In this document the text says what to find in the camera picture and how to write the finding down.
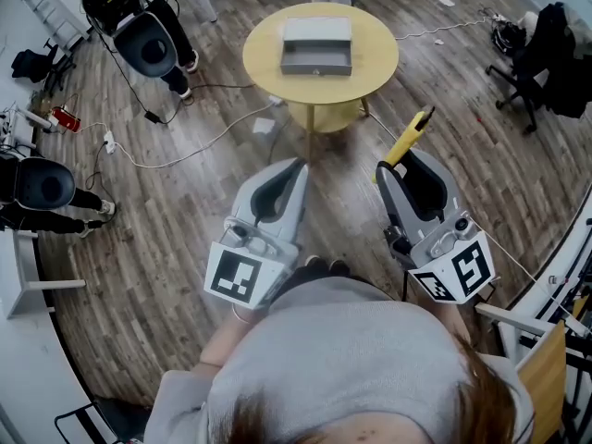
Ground wooden chair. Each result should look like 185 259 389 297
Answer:
515 296 592 444

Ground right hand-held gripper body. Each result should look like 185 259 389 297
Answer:
382 209 498 306

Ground person's left forearm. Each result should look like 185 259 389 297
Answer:
201 302 260 369

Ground yellow utility knife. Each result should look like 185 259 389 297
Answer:
371 105 437 185

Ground white metal frame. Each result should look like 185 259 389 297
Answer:
475 201 592 355

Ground black bag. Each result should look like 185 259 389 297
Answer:
489 14 528 56

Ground black cable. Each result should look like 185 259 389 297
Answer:
96 32 256 127

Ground person's grey sweater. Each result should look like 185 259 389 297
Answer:
142 275 536 444

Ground person's right forearm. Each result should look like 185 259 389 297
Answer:
438 301 474 341

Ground black office chair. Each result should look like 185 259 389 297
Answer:
11 39 78 95
485 53 556 134

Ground grey metal drawer box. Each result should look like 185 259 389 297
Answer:
279 15 353 77

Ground silver ladder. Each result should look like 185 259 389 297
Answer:
18 0 93 56

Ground round yellow table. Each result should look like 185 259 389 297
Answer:
242 1 400 161

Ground black metal chair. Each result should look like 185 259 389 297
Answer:
54 399 150 444

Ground person's black trousers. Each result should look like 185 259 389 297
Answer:
277 264 376 302

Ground white equipment stand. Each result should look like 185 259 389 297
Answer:
0 103 60 156

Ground dark jacket pile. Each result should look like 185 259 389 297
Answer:
512 1 592 119

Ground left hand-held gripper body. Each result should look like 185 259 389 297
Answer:
203 216 301 312

